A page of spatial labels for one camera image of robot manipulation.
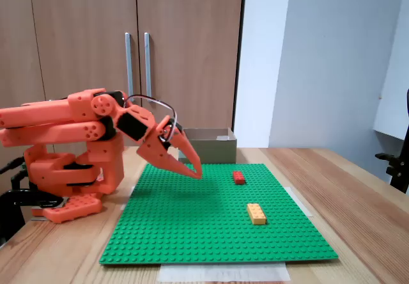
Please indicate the black table clamp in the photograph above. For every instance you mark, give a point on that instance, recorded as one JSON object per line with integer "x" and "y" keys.
{"x": 12, "y": 197}

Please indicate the brown wooden cabinet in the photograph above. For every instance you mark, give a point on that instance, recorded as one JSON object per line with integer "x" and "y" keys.
{"x": 80, "y": 41}

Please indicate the yellow lego block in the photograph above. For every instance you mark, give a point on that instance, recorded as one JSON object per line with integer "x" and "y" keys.
{"x": 256, "y": 214}

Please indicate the green lego baseplate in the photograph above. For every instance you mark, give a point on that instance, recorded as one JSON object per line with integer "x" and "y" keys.
{"x": 207, "y": 226}

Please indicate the translucent masking tape strip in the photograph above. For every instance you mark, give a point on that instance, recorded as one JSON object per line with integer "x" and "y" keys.
{"x": 223, "y": 272}
{"x": 302, "y": 202}
{"x": 131, "y": 192}

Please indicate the white furniture panel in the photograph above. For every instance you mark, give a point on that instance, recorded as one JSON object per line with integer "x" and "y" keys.
{"x": 393, "y": 73}

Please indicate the red lego block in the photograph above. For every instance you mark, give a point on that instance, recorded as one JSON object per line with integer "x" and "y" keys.
{"x": 239, "y": 178}

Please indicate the open cardboard box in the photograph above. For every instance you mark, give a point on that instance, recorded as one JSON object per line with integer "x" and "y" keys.
{"x": 217, "y": 151}

